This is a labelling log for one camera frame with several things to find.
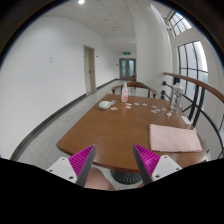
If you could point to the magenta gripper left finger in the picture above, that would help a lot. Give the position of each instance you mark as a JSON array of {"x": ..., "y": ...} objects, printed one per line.
[{"x": 75, "y": 168}]

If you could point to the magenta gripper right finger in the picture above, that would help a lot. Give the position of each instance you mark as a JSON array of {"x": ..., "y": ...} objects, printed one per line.
[{"x": 153, "y": 167}]

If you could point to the pink folded towel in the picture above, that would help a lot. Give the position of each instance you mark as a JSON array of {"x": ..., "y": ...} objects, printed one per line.
[{"x": 172, "y": 140}]

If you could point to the brown round stool seat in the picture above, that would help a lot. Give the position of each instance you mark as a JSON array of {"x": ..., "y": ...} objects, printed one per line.
[{"x": 97, "y": 180}]

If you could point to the small pink round token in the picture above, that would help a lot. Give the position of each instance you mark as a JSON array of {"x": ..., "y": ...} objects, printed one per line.
[{"x": 114, "y": 108}]

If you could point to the white pink-label bottle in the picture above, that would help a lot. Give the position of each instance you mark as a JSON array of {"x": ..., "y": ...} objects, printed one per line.
[{"x": 124, "y": 94}]

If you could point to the wooden armchair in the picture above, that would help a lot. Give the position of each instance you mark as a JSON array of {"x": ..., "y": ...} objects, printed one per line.
[{"x": 138, "y": 85}]

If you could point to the clear plastic water bottle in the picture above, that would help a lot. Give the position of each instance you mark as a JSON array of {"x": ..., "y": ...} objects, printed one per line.
[{"x": 177, "y": 92}]

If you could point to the wooden stair handrail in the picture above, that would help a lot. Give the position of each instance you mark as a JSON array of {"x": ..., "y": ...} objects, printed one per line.
[{"x": 196, "y": 107}]

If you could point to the glass double door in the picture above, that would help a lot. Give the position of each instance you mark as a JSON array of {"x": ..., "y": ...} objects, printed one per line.
[{"x": 127, "y": 68}]

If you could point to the beige hallway door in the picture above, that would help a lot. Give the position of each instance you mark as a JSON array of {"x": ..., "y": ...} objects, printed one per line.
[{"x": 89, "y": 69}]

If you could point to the green exit sign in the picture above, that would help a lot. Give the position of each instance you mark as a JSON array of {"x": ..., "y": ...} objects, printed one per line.
[{"x": 126, "y": 53}]

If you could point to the black table pedestal base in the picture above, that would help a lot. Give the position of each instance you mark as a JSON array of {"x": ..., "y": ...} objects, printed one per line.
[{"x": 126, "y": 178}]

